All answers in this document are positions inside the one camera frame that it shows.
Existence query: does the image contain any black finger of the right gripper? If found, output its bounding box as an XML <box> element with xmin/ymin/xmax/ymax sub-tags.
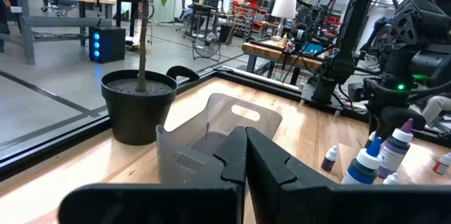
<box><xmin>382</xmin><ymin>106</ymin><xmax>427</xmax><ymax>139</ymax></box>
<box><xmin>366</xmin><ymin>106</ymin><xmax>384</xmax><ymax>139</ymax></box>

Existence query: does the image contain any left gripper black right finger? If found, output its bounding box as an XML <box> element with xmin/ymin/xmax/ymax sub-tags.
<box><xmin>245</xmin><ymin>126</ymin><xmax>451</xmax><ymax>224</ymax></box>

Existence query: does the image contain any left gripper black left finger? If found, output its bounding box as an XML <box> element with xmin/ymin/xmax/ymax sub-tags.
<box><xmin>58</xmin><ymin>126</ymin><xmax>247</xmax><ymax>224</ymax></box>

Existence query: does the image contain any small white-capped dropper bottle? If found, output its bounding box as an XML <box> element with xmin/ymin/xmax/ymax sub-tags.
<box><xmin>321</xmin><ymin>145</ymin><xmax>340</xmax><ymax>173</ymax></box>
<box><xmin>364</xmin><ymin>130</ymin><xmax>378</xmax><ymax>149</ymax></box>
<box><xmin>382</xmin><ymin>172</ymin><xmax>400</xmax><ymax>185</ymax></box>

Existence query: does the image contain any large purple-capped colouring bottle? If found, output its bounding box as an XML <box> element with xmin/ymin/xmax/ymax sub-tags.
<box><xmin>377</xmin><ymin>118</ymin><xmax>415</xmax><ymax>180</ymax></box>

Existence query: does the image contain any large blue-capped colouring bottle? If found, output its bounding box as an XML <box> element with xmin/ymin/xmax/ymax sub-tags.
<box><xmin>340</xmin><ymin>137</ymin><xmax>384</xmax><ymax>185</ymax></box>

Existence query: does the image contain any potted tree in black pot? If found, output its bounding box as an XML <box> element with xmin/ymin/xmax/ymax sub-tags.
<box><xmin>100</xmin><ymin>0</ymin><xmax>204</xmax><ymax>147</ymax></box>

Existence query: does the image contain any translucent grey plastic bin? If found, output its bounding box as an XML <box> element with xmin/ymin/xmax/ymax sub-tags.
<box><xmin>156</xmin><ymin>92</ymin><xmax>283</xmax><ymax>185</ymax></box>

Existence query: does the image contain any cluttered wooden workbench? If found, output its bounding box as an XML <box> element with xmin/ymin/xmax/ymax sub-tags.
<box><xmin>241</xmin><ymin>39</ymin><xmax>325</xmax><ymax>86</ymax></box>

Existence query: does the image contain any white-shaded table lamp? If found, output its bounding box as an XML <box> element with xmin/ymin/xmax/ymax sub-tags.
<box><xmin>270</xmin><ymin>0</ymin><xmax>298</xmax><ymax>38</ymax></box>

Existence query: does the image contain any metal floor fan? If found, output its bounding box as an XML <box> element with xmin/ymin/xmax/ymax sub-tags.
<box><xmin>192</xmin><ymin>32</ymin><xmax>222</xmax><ymax>62</ymax></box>

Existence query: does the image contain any shelf with red parts bins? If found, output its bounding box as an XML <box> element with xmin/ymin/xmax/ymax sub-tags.
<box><xmin>229</xmin><ymin>0</ymin><xmax>274</xmax><ymax>39</ymax></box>

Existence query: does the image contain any black computer tower with lights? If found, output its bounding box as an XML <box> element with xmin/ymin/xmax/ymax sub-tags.
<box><xmin>88</xmin><ymin>25</ymin><xmax>127</xmax><ymax>64</ymax></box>

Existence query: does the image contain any wood-topped grey metal workbench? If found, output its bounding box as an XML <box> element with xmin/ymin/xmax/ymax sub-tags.
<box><xmin>0</xmin><ymin>0</ymin><xmax>117</xmax><ymax>66</ymax></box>

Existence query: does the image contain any black aluminium table frame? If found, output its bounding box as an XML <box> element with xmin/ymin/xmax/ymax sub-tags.
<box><xmin>0</xmin><ymin>67</ymin><xmax>451</xmax><ymax>182</ymax></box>

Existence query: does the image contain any black curved frame foot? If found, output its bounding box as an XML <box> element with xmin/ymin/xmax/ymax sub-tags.
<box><xmin>166</xmin><ymin>65</ymin><xmax>201</xmax><ymax>82</ymax></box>

